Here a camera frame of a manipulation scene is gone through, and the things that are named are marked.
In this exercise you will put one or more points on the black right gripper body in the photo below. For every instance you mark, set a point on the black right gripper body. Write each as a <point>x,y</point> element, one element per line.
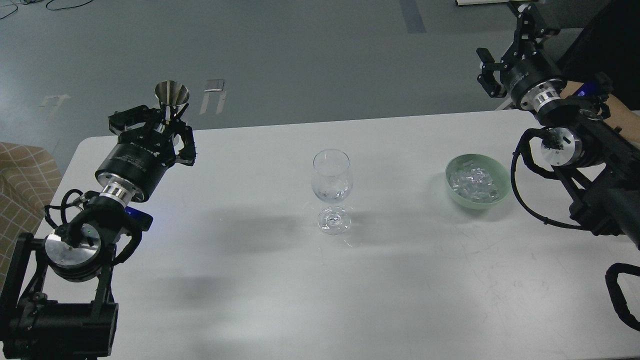
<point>534,81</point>

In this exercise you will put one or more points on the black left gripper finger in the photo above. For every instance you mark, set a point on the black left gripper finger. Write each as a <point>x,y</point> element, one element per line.
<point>140,120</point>
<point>187,154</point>

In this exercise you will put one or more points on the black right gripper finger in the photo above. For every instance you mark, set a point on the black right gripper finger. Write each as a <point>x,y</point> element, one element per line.
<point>535,25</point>
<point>489,66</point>

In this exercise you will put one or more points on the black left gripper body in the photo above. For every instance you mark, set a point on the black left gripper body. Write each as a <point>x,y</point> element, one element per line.
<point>139,159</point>

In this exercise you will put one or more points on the steel cocktail jigger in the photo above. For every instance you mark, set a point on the steel cocktail jigger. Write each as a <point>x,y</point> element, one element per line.
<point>173,97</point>

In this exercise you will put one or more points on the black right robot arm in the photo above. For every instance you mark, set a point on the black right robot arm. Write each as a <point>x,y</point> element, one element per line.
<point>598,167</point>

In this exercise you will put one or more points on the person forearm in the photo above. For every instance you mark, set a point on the person forearm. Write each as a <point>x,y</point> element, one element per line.
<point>621,116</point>

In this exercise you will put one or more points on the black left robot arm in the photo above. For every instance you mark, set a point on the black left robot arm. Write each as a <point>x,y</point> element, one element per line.
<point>57,302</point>

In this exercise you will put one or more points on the clear ice cubes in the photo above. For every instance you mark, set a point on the clear ice cubes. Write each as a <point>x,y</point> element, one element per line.
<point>474,183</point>

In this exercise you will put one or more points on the clear wine glass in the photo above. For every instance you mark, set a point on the clear wine glass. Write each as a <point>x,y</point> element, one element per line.
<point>332,182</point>

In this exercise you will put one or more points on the green bowl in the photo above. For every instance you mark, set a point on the green bowl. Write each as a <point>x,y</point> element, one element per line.
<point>495,168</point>

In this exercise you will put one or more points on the beige checkered chair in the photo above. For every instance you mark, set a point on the beige checkered chair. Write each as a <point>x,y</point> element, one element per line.
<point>29,179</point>

